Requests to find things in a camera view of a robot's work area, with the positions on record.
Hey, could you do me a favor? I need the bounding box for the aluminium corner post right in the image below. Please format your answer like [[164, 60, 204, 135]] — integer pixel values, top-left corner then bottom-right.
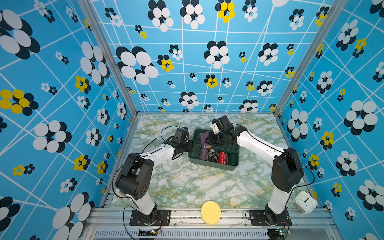
[[274, 0, 347, 118]]

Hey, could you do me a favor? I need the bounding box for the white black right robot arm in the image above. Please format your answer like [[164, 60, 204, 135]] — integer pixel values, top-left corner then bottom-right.
[[210, 116, 304, 216]]

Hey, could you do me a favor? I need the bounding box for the white square clock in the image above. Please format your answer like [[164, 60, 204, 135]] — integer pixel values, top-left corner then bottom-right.
[[294, 191, 318, 215]]

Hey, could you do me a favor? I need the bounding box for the aluminium corner post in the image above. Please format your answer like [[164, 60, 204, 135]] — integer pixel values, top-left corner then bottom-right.
[[274, 0, 347, 118], [77, 0, 139, 118]]

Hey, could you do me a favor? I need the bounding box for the red rolled sock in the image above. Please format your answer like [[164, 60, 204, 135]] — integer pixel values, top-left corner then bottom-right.
[[218, 152, 228, 165]]

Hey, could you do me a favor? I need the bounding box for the yellow round sponge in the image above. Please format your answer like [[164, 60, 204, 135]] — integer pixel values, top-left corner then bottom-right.
[[201, 201, 222, 226]]

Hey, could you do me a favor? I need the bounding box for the green compartment tray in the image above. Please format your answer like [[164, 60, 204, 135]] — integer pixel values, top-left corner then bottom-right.
[[188, 129, 240, 171]]

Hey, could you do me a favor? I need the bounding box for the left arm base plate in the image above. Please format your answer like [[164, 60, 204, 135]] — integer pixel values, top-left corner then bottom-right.
[[129, 210, 171, 226]]

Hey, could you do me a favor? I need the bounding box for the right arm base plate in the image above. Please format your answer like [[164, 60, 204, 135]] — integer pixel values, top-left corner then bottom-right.
[[245, 210, 292, 228]]

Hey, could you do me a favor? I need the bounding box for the purple teal sock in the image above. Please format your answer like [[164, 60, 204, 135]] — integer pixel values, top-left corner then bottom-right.
[[199, 131, 211, 149]]

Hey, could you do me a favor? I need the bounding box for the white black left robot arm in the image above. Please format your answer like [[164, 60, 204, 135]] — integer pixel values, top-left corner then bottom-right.
[[113, 127, 193, 217]]

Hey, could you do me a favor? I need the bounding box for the purple rolled sock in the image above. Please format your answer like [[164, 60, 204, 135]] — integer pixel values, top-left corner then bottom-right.
[[198, 148, 210, 161]]

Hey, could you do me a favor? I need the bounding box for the aluminium front rail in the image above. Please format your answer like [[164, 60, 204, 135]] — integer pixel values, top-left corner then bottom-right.
[[81, 208, 342, 240]]

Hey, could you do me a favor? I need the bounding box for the aluminium corner post left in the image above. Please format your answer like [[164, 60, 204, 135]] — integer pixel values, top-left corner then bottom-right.
[[77, 0, 139, 118]]

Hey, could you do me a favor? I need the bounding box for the black white rolled sock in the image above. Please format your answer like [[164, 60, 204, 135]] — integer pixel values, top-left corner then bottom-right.
[[207, 149, 219, 163]]

